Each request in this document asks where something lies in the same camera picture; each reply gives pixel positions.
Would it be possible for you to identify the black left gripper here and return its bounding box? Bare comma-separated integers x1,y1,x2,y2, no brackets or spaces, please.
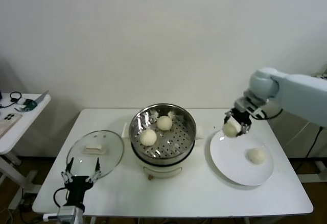
60,157,102,206

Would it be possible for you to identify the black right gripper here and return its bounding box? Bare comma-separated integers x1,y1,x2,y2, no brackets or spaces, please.
224,108,252,137

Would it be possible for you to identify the white steamed baozi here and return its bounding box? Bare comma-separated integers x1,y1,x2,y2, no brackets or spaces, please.
246,147,267,165
222,121,243,138
156,115,173,132
139,129,157,147

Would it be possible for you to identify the glass lid with white handle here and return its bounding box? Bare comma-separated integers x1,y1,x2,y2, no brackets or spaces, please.
66,130,125,181

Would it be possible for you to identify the stainless steel steamer basket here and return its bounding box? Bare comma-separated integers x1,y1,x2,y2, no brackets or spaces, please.
129,103,198,160

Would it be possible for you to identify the white round plate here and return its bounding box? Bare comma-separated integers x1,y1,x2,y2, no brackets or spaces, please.
205,129,274,186

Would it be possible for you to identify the black floor power strip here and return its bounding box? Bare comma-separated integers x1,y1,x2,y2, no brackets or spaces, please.
19,194,36,212

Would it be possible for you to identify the white side table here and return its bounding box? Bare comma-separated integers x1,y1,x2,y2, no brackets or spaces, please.
0,92,52,211

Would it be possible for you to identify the white electric cooker base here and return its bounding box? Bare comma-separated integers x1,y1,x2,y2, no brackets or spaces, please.
122,121,208,181

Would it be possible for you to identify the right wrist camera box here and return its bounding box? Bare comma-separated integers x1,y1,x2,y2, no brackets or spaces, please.
234,96,265,119

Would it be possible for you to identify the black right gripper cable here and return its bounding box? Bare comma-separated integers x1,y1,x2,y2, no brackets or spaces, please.
251,108,284,120

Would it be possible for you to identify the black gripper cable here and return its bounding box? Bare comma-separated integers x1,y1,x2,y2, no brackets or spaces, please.
53,187,68,207
251,108,284,120

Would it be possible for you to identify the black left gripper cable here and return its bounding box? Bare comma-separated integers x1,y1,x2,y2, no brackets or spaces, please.
53,187,68,207

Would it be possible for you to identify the black power cable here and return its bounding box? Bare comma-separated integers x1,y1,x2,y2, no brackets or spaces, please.
305,126,322,158

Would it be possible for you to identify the beige phone with camera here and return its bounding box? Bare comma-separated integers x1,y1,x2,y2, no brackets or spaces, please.
0,113,23,138

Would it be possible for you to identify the white desk foot frame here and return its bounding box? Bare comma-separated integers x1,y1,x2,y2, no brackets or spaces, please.
297,160,327,184

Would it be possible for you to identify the black cable loop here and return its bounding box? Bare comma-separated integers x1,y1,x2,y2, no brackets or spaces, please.
0,91,23,108

